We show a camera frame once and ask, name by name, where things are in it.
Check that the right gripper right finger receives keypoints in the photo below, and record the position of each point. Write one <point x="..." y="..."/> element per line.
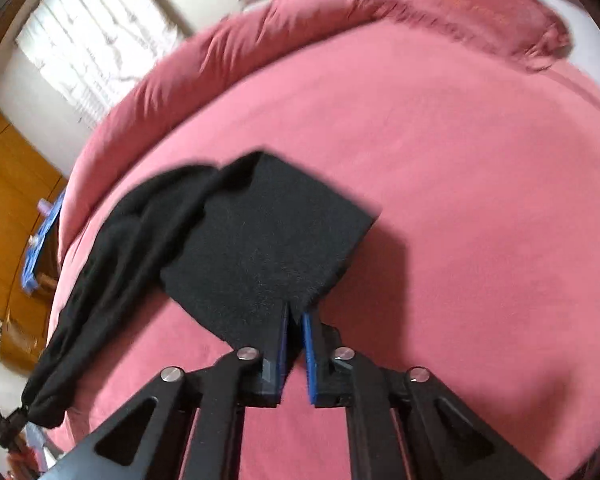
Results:
<point x="403" y="425"/>

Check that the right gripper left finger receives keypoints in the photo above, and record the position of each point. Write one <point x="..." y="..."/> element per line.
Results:
<point x="185" y="425"/>

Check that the black knitted garment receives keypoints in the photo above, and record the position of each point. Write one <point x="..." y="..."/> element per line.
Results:
<point x="233" y="246"/>

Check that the pink bed sheet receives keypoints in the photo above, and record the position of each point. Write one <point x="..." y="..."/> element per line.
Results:
<point x="484" y="263"/>

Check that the wooden wardrobe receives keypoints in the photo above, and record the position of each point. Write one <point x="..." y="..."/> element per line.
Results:
<point x="25" y="179"/>

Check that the white window curtain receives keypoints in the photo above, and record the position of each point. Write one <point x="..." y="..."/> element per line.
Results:
<point x="94" y="52"/>

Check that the pink rolled duvet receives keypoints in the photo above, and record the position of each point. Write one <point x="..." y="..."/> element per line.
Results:
<point x="197" y="72"/>

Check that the pink pillow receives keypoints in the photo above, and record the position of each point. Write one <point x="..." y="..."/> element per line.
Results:
<point x="525" y="32"/>

